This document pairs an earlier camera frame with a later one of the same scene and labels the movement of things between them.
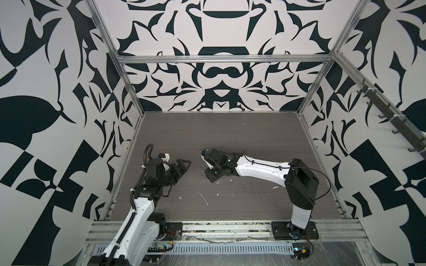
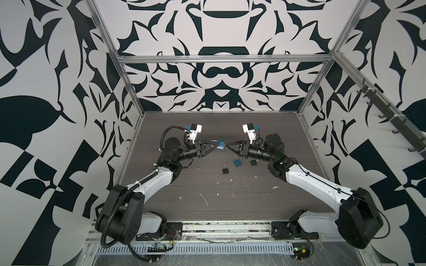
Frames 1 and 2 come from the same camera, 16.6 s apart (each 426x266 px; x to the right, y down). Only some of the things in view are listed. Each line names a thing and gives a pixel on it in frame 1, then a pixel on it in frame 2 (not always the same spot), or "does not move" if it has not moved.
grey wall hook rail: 404,126 does not move
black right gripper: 207,173 -> 245,144
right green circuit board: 300,250 does not move
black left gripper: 177,172 -> 200,150
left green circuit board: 159,247 does not move
